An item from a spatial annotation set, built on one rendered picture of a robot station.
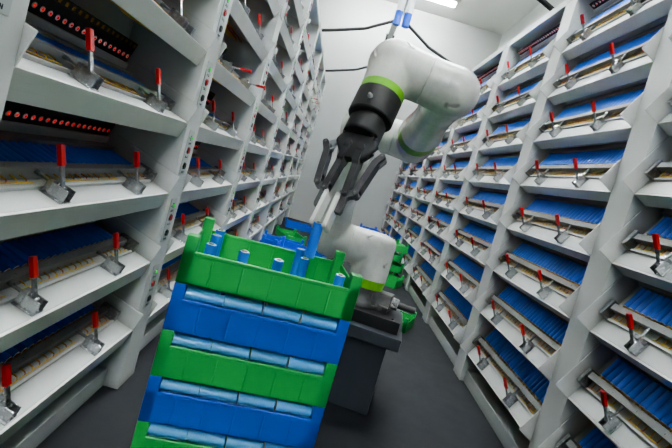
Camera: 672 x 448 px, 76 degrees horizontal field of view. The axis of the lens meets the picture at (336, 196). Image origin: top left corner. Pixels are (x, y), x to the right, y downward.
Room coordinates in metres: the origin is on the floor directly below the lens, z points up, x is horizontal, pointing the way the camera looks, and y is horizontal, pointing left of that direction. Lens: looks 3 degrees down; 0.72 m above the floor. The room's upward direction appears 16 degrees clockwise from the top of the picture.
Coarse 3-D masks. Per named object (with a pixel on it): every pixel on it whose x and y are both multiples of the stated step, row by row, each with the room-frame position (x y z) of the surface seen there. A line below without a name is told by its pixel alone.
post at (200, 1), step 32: (192, 0) 1.12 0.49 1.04; (224, 32) 1.21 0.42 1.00; (128, 64) 1.11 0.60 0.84; (160, 64) 1.12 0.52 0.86; (192, 64) 1.12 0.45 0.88; (192, 96) 1.12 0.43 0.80; (128, 128) 1.11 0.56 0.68; (192, 128) 1.16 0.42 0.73; (160, 160) 1.12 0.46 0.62; (160, 224) 1.12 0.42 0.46; (160, 256) 1.18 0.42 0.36; (128, 288) 1.12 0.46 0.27; (128, 352) 1.13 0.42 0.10
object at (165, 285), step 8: (168, 264) 1.56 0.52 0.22; (176, 264) 1.60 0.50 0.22; (160, 272) 1.46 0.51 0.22; (168, 272) 1.38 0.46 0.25; (176, 272) 1.56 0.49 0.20; (160, 280) 1.45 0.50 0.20; (168, 280) 1.39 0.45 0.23; (160, 288) 1.39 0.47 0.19; (168, 288) 1.39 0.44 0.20; (160, 296) 1.36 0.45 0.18; (168, 296) 1.38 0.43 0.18; (152, 304) 1.21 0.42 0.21; (160, 304) 1.32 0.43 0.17; (168, 304) 1.39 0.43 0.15; (152, 312) 1.25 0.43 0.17; (160, 312) 1.35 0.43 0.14
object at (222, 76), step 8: (224, 48) 1.21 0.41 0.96; (216, 64) 1.22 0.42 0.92; (216, 72) 1.26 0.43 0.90; (224, 72) 1.32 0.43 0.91; (240, 72) 1.81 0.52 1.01; (216, 80) 1.30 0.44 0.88; (224, 80) 1.36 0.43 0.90; (232, 80) 1.42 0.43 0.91; (232, 88) 1.47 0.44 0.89; (240, 88) 1.55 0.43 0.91; (248, 88) 1.81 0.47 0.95; (256, 88) 1.81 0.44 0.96; (240, 96) 1.61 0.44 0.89; (248, 96) 1.70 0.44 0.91; (256, 96) 1.81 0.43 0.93; (248, 104) 1.77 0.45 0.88
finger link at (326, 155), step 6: (324, 144) 0.83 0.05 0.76; (324, 150) 0.82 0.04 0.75; (324, 156) 0.82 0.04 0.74; (330, 156) 0.83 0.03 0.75; (324, 162) 0.81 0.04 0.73; (318, 168) 0.81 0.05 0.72; (324, 168) 0.81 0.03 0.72; (318, 174) 0.80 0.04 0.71; (324, 174) 0.81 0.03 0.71; (318, 180) 0.79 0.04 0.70
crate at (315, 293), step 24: (192, 240) 0.68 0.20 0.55; (240, 240) 0.89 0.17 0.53; (192, 264) 0.69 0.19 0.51; (216, 264) 0.69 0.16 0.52; (240, 264) 0.70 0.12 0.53; (264, 264) 0.90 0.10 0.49; (288, 264) 0.91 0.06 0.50; (312, 264) 0.92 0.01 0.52; (336, 264) 0.91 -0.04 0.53; (216, 288) 0.69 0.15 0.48; (240, 288) 0.70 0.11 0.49; (264, 288) 0.71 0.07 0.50; (288, 288) 0.71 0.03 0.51; (312, 288) 0.72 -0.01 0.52; (336, 288) 0.73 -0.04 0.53; (312, 312) 0.72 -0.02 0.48; (336, 312) 0.73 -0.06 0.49
